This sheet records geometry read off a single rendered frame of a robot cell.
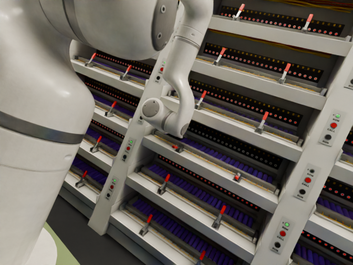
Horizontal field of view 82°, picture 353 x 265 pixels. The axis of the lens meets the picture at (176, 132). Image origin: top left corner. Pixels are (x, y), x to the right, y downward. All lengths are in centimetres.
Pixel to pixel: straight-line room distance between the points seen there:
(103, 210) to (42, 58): 90
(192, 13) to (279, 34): 39
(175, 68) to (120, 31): 46
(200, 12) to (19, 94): 57
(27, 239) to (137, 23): 28
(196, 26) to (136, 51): 47
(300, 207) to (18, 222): 77
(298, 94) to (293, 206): 39
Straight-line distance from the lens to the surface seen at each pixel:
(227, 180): 83
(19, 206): 29
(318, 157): 84
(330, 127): 85
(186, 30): 71
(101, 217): 112
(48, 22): 32
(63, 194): 134
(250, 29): 97
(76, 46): 148
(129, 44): 25
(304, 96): 87
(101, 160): 109
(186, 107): 66
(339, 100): 88
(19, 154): 26
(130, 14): 23
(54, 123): 25
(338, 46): 95
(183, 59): 69
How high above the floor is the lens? 63
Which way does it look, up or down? 2 degrees down
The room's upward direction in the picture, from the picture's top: 24 degrees clockwise
